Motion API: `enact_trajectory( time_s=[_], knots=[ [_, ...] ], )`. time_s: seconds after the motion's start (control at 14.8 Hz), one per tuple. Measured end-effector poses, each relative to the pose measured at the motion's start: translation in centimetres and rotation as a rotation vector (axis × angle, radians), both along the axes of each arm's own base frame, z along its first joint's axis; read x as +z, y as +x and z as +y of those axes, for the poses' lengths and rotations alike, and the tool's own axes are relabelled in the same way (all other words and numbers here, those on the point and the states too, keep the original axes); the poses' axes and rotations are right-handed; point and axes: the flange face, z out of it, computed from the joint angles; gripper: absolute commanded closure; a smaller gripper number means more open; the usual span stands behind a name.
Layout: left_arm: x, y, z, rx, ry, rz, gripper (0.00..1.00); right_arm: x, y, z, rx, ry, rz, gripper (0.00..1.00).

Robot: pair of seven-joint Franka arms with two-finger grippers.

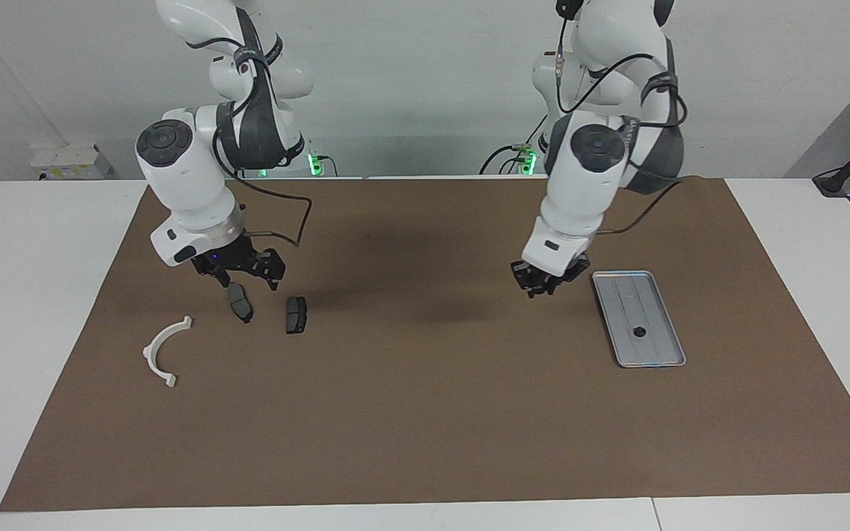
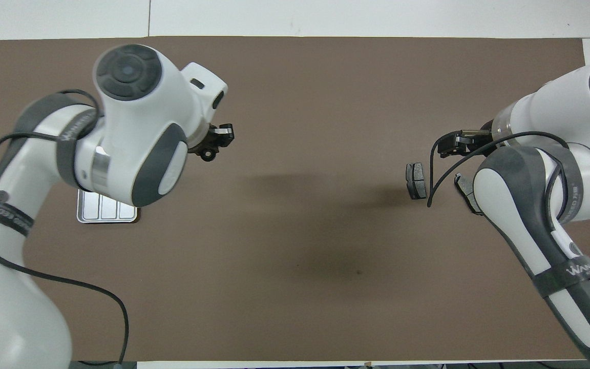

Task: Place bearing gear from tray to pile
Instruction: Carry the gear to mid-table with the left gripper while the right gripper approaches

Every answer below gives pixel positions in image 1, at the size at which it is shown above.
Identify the white semicircular plastic bracket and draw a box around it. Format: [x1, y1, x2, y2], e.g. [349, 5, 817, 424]
[142, 316, 193, 389]

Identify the brown table mat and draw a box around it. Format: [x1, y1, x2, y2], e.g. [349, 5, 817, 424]
[0, 177, 850, 512]

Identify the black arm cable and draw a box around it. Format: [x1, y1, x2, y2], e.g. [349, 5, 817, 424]
[210, 15, 314, 248]
[554, 13, 688, 237]

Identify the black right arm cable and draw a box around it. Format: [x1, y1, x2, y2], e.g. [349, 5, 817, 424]
[210, 15, 314, 248]

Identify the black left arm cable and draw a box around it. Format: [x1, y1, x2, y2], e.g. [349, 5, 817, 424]
[554, 13, 688, 237]

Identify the rectangular dark brake pad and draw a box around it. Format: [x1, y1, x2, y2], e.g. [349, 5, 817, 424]
[285, 296, 309, 336]

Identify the curved dark brake pad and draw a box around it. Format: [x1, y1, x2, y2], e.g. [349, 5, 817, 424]
[227, 285, 255, 325]

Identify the white power strip box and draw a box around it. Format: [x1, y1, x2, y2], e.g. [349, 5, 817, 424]
[30, 144, 111, 181]

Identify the silver metal tray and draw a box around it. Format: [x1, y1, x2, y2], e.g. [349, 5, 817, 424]
[591, 270, 687, 368]

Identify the black base cable bundle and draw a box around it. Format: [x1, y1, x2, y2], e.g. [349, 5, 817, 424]
[479, 114, 550, 176]
[305, 147, 339, 178]

